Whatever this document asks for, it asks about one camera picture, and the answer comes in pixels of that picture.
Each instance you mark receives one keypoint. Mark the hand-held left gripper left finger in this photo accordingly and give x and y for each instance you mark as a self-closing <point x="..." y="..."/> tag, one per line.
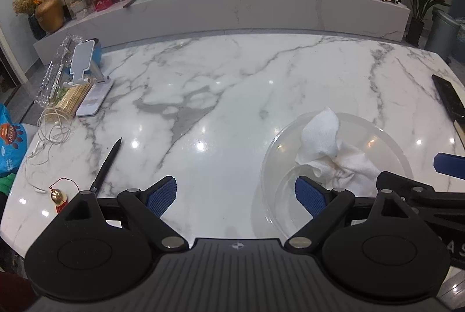
<point x="162" y="196"/>

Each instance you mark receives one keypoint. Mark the white cloth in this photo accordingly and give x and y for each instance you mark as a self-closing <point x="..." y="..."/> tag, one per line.
<point x="319" y="134"/>

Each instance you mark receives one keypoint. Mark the blue cylinder container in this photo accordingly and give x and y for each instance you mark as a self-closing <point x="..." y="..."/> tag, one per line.
<point x="98" y="52"/>

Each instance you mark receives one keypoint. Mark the pack of bamboo sticks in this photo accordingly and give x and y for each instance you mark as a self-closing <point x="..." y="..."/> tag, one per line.
<point x="74" y="99"/>

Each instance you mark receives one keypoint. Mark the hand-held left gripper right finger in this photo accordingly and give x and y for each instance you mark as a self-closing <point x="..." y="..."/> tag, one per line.
<point x="308" y="195"/>

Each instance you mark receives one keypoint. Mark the black pen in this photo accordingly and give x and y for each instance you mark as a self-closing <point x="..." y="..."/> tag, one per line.
<point x="107" y="166"/>

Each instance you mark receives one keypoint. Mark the green cloth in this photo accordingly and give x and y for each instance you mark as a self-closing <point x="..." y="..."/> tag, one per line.
<point x="5" y="185"/>

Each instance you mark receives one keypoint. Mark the grey trash bin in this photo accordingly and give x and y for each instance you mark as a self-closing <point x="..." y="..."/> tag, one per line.
<point x="443" y="36"/>

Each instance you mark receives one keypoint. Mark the clear plastic wrapper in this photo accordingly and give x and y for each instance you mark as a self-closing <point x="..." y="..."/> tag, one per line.
<point x="54" y="76"/>

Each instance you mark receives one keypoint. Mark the white folding phone stand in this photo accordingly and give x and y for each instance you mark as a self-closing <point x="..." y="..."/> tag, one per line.
<point x="96" y="96"/>

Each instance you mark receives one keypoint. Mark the gold vase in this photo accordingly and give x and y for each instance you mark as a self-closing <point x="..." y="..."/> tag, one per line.
<point x="50" y="15"/>

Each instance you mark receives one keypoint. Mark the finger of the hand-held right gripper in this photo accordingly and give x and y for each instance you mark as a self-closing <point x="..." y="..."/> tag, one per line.
<point x="436" y="201"/>
<point x="450" y="164"/>

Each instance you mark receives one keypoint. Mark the potted green plant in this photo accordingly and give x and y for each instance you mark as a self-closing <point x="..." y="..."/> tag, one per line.
<point x="416" y="30"/>

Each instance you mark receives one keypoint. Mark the dark blue vase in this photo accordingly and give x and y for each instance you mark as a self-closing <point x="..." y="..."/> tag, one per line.
<point x="36" y="28"/>

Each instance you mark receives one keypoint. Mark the black remote control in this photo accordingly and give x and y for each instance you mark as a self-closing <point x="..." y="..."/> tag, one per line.
<point x="130" y="2"/>

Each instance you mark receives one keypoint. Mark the blue snack bag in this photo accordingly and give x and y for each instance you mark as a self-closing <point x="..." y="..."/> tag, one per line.
<point x="11" y="148"/>

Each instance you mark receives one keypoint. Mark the clear plastic bowl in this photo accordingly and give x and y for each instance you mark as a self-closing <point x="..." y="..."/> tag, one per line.
<point x="381" y="137"/>

